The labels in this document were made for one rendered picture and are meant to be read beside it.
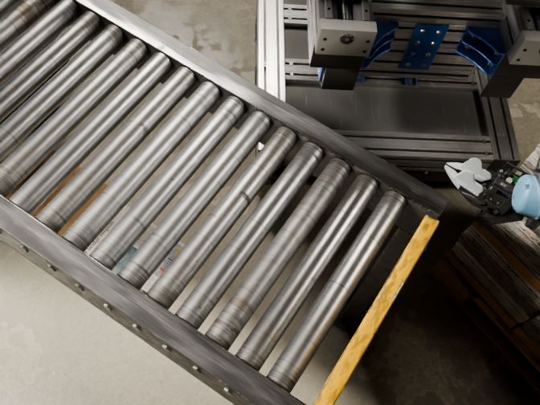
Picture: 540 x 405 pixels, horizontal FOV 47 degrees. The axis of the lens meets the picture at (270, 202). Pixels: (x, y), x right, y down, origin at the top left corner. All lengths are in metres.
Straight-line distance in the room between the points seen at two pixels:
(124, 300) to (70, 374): 0.84
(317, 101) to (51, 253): 1.17
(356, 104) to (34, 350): 1.26
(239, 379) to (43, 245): 0.43
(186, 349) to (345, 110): 1.20
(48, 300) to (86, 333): 0.16
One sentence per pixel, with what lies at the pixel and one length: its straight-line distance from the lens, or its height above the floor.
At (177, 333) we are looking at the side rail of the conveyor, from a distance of 1.10.
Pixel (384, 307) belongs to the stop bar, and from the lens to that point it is 1.13.
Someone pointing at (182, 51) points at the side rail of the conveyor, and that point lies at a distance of 1.39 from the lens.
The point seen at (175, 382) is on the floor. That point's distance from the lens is 1.89.
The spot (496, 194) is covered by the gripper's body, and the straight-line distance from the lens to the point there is 1.31.
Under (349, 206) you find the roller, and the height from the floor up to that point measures 0.80.
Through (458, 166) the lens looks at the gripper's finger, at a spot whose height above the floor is 0.78.
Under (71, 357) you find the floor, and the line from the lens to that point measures 1.95.
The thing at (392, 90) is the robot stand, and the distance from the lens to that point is 2.17.
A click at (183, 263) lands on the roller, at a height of 0.80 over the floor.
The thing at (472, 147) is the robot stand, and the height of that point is 0.23.
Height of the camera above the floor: 1.86
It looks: 62 degrees down
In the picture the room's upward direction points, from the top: 11 degrees clockwise
